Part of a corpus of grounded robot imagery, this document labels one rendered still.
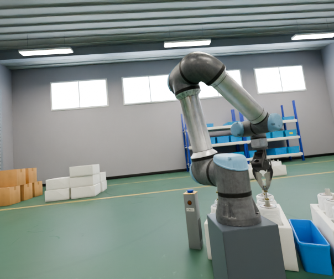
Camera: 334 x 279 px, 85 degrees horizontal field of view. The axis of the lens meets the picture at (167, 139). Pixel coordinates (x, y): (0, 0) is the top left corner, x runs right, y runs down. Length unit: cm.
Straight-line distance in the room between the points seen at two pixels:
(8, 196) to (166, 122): 448
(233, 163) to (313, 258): 59
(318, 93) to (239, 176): 839
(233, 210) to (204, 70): 49
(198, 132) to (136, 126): 562
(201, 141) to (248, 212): 30
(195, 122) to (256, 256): 50
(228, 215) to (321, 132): 809
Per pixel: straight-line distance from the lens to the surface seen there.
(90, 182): 348
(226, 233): 65
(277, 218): 106
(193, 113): 77
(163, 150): 622
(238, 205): 68
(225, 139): 590
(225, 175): 67
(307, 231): 136
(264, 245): 71
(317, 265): 111
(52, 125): 719
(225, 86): 75
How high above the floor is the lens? 54
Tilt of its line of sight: 5 degrees up
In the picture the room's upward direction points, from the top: 6 degrees counter-clockwise
